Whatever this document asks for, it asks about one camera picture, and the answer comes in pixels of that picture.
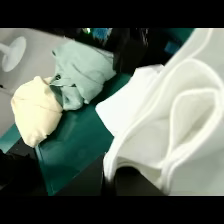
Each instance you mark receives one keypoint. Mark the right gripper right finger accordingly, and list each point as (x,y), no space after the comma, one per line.
(133,183)

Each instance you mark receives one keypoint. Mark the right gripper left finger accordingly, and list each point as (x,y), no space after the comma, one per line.
(85,181)

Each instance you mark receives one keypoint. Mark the white shirt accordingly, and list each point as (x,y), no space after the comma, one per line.
(173,123)

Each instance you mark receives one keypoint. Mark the cream garment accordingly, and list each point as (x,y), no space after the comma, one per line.
(35,110)

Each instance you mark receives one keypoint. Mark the pale green garment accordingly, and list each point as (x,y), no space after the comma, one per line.
(81,71)

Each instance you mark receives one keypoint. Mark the black garment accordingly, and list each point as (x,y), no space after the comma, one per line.
(133,48)

